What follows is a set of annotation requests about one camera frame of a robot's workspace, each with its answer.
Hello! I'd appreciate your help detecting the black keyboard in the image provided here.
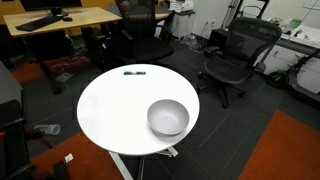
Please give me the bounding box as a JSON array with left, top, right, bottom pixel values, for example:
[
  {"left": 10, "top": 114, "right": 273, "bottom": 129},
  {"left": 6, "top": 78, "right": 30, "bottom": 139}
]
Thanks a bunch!
[{"left": 14, "top": 15, "right": 64, "bottom": 33}]

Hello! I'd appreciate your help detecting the light wooden desk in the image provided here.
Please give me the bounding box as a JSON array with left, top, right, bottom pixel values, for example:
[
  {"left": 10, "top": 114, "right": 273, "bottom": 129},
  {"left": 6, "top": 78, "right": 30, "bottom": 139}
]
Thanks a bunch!
[{"left": 3, "top": 6, "right": 123, "bottom": 95}]

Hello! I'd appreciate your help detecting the black padded office chair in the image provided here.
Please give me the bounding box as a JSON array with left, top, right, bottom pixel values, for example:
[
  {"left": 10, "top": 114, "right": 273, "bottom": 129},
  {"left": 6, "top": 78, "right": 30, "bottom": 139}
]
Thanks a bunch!
[{"left": 114, "top": 0, "right": 176, "bottom": 66}]

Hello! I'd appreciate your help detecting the long white workbench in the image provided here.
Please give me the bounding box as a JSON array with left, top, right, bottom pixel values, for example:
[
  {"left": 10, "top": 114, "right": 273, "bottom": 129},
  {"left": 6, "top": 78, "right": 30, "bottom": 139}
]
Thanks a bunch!
[{"left": 253, "top": 24, "right": 320, "bottom": 94}]

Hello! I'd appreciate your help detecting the black electric scooter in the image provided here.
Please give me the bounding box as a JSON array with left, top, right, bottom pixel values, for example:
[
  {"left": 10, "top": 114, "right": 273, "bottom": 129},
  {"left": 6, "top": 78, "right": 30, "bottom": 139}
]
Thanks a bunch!
[{"left": 265, "top": 49, "right": 320, "bottom": 103}]

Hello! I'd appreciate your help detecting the green box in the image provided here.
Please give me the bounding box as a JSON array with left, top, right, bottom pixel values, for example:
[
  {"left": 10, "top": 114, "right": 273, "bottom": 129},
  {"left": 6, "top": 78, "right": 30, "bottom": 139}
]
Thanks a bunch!
[{"left": 288, "top": 18, "right": 303, "bottom": 29}]

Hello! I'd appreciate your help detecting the black mesh office chair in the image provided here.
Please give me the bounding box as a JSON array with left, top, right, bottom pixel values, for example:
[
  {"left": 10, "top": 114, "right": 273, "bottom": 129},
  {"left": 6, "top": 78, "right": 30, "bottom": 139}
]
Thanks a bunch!
[{"left": 196, "top": 16, "right": 283, "bottom": 109}]

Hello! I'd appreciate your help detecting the grey flat floor box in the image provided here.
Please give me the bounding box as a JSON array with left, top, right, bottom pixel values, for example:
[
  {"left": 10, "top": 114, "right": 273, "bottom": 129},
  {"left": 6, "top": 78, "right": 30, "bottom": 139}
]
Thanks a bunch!
[{"left": 55, "top": 72, "right": 74, "bottom": 83}]

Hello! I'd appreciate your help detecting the black tripod stand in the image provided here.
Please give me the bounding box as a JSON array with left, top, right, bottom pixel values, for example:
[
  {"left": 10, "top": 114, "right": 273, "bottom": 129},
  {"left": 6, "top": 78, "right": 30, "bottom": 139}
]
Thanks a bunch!
[{"left": 221, "top": 0, "right": 271, "bottom": 28}]

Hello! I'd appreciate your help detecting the white table base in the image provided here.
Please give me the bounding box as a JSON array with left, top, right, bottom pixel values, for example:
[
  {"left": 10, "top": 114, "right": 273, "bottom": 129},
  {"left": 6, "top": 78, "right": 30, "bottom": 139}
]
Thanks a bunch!
[{"left": 108, "top": 146, "right": 179, "bottom": 180}]

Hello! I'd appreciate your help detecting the black computer monitor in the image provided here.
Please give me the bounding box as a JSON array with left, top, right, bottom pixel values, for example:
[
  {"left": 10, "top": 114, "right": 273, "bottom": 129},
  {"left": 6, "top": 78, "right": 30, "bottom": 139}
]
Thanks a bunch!
[{"left": 19, "top": 0, "right": 83, "bottom": 18}]

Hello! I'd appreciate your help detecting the black box by wall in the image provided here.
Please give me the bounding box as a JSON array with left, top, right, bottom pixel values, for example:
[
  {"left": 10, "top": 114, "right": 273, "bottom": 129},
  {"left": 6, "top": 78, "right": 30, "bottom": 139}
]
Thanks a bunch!
[{"left": 209, "top": 28, "right": 231, "bottom": 51}]

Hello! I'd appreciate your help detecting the clear plastic cup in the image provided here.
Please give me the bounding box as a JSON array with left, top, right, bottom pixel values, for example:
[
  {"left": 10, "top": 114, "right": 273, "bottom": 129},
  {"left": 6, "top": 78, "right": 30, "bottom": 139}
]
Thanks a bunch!
[{"left": 33, "top": 123, "right": 62, "bottom": 136}]

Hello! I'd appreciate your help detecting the black computer tower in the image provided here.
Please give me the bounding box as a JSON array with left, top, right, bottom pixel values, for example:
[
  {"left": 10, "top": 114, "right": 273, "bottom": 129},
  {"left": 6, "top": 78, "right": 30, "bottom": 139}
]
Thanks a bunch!
[{"left": 81, "top": 26, "right": 116, "bottom": 71}]

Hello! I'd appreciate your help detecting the small white card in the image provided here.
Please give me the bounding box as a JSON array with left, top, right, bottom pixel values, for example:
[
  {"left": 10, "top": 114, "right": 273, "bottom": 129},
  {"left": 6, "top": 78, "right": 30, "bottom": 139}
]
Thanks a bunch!
[{"left": 63, "top": 153, "right": 75, "bottom": 164}]

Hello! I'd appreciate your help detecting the grey cabinet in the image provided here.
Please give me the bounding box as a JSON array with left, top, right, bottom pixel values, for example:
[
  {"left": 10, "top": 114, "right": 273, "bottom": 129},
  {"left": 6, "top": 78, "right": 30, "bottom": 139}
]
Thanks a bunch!
[{"left": 0, "top": 61, "right": 24, "bottom": 108}]

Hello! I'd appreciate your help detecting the white low cabinet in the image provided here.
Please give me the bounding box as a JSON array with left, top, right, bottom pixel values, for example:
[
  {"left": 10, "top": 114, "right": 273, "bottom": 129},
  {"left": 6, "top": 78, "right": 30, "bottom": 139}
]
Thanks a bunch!
[{"left": 171, "top": 11, "right": 196, "bottom": 39}]

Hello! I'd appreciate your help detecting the clear plastic bag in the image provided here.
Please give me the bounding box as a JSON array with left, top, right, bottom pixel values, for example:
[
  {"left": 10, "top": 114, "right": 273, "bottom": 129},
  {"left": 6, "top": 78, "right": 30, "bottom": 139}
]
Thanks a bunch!
[{"left": 181, "top": 33, "right": 205, "bottom": 52}]

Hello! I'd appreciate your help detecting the white round bowl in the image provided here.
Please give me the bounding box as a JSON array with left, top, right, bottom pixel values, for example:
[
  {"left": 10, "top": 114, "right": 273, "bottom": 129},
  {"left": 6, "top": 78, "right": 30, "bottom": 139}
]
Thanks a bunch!
[{"left": 146, "top": 98, "right": 191, "bottom": 137}]

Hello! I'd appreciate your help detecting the black chair frame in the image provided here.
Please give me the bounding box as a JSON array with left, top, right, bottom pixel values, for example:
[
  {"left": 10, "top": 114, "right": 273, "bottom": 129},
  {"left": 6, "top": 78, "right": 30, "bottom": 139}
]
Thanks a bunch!
[{"left": 0, "top": 99, "right": 38, "bottom": 180}]

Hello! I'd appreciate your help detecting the teal whiteboard marker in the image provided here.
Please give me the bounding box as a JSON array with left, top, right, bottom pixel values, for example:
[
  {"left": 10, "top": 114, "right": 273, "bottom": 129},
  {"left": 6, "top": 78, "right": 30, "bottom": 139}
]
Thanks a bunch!
[{"left": 123, "top": 70, "right": 147, "bottom": 76}]

